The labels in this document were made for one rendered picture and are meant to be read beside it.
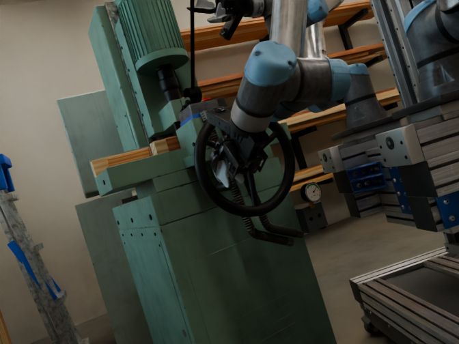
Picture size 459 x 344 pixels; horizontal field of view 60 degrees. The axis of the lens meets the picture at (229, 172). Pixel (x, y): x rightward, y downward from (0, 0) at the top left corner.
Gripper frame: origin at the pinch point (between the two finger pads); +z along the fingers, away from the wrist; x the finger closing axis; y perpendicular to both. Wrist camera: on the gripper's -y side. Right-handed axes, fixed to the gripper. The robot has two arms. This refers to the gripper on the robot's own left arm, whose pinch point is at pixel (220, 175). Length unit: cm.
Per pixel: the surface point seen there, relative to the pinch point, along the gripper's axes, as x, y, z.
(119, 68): 2, -71, 26
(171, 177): -3.3, -14.9, 18.7
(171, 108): 7.9, -39.7, 18.2
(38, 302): -45, -29, 104
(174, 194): -3.9, -10.7, 21.1
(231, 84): 137, -166, 141
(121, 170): -15.8, -19.5, 16.0
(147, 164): -8.7, -19.5, 16.0
